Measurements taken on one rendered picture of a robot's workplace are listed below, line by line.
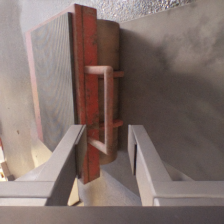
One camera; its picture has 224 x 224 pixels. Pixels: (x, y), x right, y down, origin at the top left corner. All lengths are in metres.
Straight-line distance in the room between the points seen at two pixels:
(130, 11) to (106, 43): 0.09
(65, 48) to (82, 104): 0.09
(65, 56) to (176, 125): 0.22
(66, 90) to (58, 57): 0.06
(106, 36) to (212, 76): 0.18
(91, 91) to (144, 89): 0.10
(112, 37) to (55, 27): 0.10
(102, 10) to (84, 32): 0.18
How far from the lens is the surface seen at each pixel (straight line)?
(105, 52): 0.32
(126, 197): 0.49
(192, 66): 0.27
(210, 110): 0.27
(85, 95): 0.27
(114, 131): 0.36
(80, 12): 0.28
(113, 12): 0.41
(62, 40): 0.29
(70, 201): 0.67
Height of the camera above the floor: 0.26
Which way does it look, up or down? 39 degrees down
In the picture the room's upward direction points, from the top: 103 degrees counter-clockwise
